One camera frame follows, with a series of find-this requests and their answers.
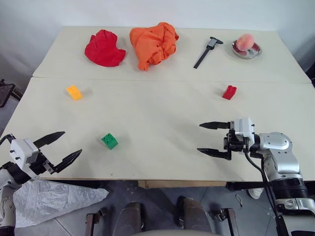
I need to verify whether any black framed object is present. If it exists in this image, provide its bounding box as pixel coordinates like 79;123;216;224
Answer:
0;79;16;109

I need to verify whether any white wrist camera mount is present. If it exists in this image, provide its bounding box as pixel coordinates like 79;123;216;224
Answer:
9;138;40;171
232;117;257;146

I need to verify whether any red toy brick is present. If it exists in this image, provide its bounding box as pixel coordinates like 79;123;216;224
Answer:
221;85;238;101

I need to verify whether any black table frame bar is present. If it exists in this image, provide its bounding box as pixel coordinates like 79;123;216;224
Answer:
226;181;266;191

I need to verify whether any dark rounded shape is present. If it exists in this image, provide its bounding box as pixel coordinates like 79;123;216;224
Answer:
175;196;213;233
115;201;145;235

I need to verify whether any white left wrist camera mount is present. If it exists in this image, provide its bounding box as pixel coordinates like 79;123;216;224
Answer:
9;138;40;171

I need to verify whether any crumpled red cloth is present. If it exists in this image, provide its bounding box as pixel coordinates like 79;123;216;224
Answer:
84;29;127;68

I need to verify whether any pink peach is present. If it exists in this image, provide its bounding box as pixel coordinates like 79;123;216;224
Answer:
236;33;255;52

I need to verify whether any rusty metal bracket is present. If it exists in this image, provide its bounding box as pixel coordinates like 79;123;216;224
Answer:
86;207;108;236
210;207;237;236

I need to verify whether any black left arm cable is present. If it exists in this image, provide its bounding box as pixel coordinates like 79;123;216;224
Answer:
0;133;14;146

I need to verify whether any black digital caliper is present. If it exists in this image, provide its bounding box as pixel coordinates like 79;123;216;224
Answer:
193;36;224;70

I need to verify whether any small metal bowl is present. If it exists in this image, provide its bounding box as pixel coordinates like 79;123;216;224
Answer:
231;41;263;60

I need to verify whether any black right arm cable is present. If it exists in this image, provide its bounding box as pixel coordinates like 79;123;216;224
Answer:
243;147;288;236

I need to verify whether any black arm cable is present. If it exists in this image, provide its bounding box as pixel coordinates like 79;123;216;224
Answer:
243;147;288;236
0;133;14;146

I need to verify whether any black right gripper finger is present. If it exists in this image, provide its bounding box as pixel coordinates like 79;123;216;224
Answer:
196;147;232;161
199;120;235;130

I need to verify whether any green toy brick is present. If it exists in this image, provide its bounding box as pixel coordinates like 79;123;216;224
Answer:
101;132;119;150

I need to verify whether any white plastic bag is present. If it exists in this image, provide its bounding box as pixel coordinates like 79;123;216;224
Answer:
12;180;110;229

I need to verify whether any white shoe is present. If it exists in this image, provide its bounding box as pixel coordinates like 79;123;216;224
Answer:
248;188;264;200

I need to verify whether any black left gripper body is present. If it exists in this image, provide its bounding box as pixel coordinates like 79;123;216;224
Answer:
29;147;54;176

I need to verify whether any yellow toy brick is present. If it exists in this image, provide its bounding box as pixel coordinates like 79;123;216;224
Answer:
66;84;84;101

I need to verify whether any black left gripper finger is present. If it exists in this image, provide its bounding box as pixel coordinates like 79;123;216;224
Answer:
33;131;66;149
49;148;83;175

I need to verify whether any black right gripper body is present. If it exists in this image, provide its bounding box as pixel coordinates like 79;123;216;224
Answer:
223;128;250;154

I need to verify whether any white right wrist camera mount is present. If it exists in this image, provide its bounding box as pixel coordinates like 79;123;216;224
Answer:
232;117;257;146

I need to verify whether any crumpled orange cloth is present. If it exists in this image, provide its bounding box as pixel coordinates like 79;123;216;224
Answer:
129;22;180;72

